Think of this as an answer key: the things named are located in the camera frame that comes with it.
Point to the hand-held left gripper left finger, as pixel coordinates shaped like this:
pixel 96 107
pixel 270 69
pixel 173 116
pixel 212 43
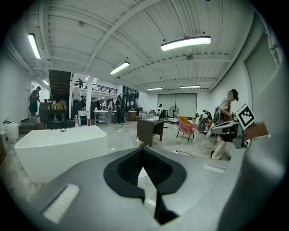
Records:
pixel 90 191

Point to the person's right forearm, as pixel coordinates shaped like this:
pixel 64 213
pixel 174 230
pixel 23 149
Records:
pixel 257 130

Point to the black floor fan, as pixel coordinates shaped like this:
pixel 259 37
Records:
pixel 174 110

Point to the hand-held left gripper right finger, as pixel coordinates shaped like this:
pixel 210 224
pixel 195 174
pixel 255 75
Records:
pixel 198 180

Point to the large grey window blind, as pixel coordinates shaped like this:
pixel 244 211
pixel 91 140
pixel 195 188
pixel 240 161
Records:
pixel 177 104

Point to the person's grey hoodie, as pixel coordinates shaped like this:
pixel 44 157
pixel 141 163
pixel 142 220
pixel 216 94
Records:
pixel 268 108

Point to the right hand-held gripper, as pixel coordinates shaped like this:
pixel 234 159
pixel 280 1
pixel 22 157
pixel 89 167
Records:
pixel 246 117

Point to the white marble pedestal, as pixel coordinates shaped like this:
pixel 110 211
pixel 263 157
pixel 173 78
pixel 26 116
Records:
pixel 83 118

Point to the dark staircase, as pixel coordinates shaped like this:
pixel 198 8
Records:
pixel 59 85

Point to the black mezzanine railing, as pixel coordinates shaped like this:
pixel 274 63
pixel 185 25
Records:
pixel 101 88

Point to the dark wooden vanity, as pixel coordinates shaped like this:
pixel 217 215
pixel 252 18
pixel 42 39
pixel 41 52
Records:
pixel 146 130

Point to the metal table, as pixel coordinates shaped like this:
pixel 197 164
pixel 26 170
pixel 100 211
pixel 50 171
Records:
pixel 101 111

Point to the yellow pump bottle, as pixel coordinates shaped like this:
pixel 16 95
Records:
pixel 137 142

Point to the long ceiling light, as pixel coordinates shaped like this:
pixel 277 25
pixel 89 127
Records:
pixel 190 86
pixel 154 89
pixel 119 68
pixel 46 82
pixel 34 46
pixel 186 43

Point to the dark cluttered shelf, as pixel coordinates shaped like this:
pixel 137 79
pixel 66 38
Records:
pixel 54 115

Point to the white bathtub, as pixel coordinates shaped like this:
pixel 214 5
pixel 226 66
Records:
pixel 58 146

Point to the pink armchair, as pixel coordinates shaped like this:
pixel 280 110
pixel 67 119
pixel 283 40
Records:
pixel 186 127

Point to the white sink basin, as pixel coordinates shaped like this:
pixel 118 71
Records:
pixel 151 119

